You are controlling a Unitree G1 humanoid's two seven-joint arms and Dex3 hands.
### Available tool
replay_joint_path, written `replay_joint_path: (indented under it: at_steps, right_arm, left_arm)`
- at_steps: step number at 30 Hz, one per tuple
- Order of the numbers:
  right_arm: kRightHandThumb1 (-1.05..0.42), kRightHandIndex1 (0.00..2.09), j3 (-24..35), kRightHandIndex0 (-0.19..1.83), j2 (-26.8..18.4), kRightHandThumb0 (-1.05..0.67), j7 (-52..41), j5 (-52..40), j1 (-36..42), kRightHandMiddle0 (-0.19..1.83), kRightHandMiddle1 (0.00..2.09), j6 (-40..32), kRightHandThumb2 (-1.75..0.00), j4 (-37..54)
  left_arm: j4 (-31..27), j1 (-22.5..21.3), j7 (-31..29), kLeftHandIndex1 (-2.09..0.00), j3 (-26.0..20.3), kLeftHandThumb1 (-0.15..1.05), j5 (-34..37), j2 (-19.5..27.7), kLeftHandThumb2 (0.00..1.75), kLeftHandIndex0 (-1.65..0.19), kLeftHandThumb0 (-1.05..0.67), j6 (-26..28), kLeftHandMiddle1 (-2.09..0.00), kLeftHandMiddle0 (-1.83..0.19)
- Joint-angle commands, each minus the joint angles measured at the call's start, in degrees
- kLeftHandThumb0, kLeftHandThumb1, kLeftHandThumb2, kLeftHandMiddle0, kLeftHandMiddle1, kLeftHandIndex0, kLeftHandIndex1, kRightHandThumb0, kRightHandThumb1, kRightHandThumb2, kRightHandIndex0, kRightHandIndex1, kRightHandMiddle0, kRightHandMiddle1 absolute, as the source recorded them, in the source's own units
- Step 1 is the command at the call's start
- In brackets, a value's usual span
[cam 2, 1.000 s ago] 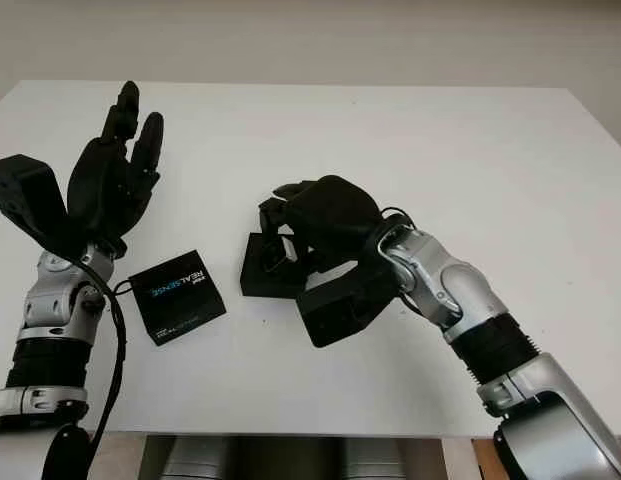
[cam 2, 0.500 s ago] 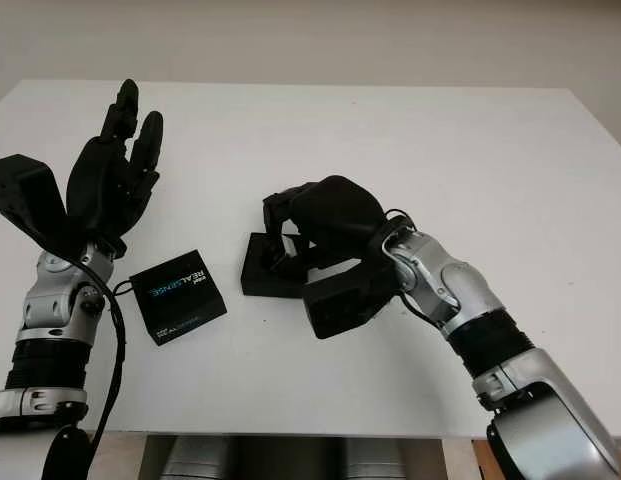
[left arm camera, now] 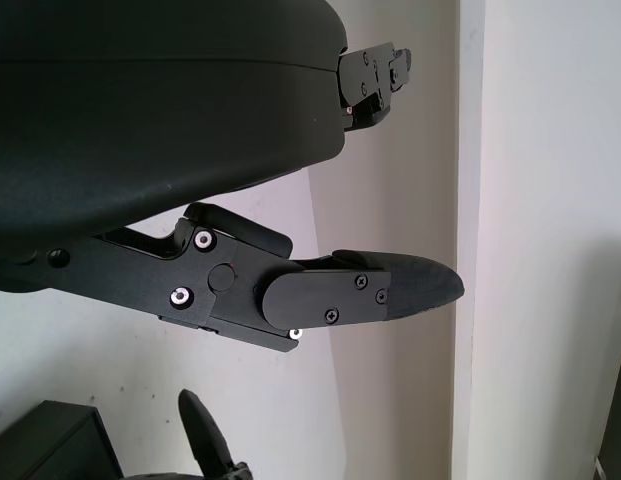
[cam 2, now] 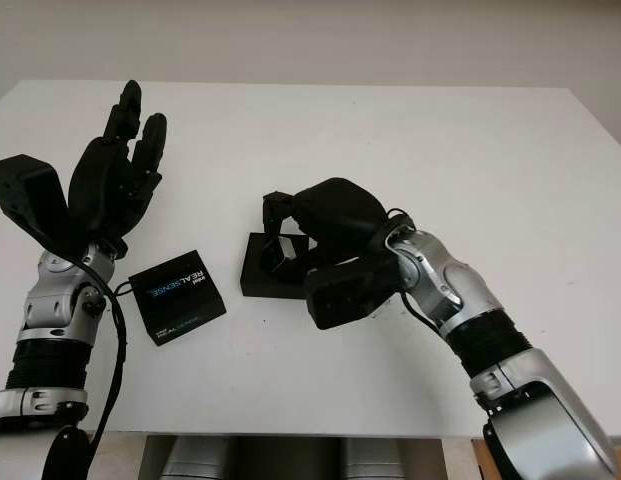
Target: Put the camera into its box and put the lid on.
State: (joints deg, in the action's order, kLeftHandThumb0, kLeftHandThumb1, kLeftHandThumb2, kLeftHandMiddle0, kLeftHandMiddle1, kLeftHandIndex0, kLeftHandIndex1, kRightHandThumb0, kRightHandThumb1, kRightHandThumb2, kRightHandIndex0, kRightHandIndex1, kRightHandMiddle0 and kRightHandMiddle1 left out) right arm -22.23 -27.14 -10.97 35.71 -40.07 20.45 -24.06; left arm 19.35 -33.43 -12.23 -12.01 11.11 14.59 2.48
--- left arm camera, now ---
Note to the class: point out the black camera box base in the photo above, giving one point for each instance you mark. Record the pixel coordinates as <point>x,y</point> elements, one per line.
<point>65,445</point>

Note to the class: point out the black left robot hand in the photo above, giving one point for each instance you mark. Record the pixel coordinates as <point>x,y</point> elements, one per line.
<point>165,125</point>

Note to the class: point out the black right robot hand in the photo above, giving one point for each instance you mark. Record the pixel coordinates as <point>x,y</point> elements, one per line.
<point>205,435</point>

